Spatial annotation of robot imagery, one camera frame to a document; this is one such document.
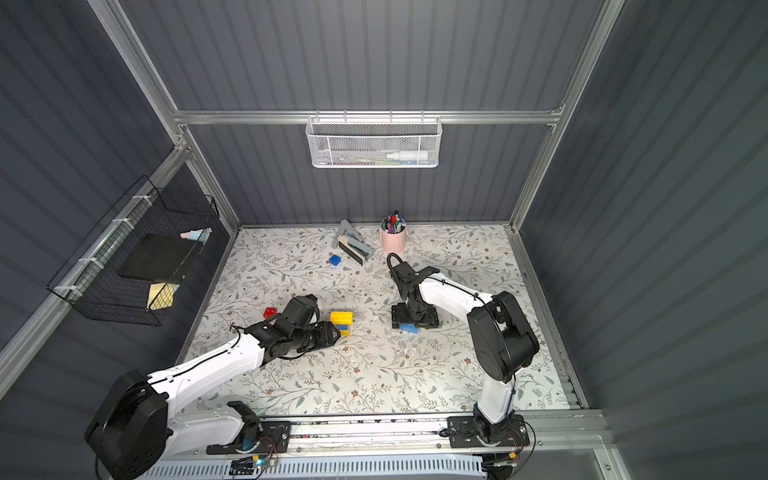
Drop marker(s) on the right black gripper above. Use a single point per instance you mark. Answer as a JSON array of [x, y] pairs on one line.
[[413, 315]]

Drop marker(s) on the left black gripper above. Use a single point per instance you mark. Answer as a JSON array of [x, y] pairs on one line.
[[324, 334]]

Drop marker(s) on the light blue lego brick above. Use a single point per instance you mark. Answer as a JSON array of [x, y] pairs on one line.
[[409, 328]]

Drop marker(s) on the long yellow lego brick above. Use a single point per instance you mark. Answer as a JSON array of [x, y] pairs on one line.
[[342, 317]]

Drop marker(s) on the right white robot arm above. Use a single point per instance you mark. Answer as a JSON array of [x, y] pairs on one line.
[[502, 337]]

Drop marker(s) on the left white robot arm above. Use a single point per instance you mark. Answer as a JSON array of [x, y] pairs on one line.
[[138, 422]]

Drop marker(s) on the pink pen cup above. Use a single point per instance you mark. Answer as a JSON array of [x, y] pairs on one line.
[[393, 243]]

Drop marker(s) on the pens in cup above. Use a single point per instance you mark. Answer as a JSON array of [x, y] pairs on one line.
[[393, 224]]

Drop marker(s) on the grey stapler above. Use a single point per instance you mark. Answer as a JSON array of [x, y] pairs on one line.
[[349, 241]]

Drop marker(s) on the yellow sticky notes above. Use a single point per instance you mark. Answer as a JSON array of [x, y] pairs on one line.
[[161, 295]]

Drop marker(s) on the pastel eraser block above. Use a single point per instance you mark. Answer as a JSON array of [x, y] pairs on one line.
[[200, 235]]

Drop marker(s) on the black notebook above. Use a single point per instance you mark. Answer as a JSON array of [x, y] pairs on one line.
[[160, 258]]

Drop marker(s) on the white tube in basket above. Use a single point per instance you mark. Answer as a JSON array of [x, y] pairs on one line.
[[408, 156]]

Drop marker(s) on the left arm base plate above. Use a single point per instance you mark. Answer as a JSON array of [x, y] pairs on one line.
[[270, 437]]

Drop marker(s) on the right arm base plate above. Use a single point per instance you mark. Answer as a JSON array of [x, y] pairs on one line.
[[476, 432]]

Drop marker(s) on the black wire basket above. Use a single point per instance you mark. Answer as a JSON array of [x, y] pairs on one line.
[[89, 281]]

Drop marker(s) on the white wire mesh basket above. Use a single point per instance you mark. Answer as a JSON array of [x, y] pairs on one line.
[[360, 142]]

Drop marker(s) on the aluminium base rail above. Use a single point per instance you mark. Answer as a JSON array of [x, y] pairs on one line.
[[381, 434]]

